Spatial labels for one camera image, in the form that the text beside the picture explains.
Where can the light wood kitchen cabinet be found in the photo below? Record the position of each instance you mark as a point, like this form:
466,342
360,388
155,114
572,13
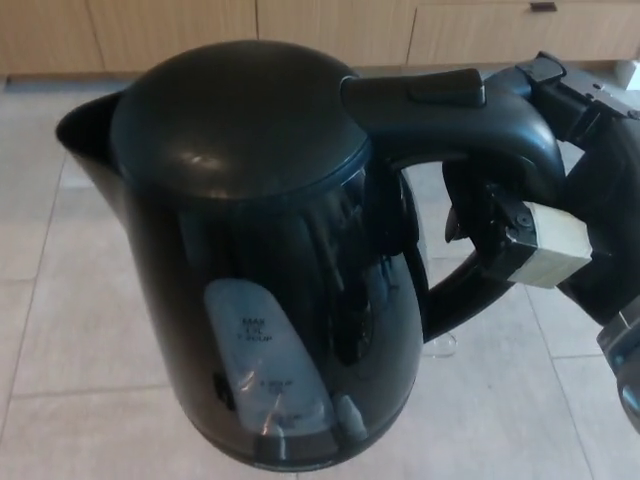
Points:
150,30

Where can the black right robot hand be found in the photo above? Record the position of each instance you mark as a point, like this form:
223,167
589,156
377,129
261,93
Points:
610,200

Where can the black electric kettle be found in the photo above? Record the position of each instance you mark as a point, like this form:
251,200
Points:
250,200

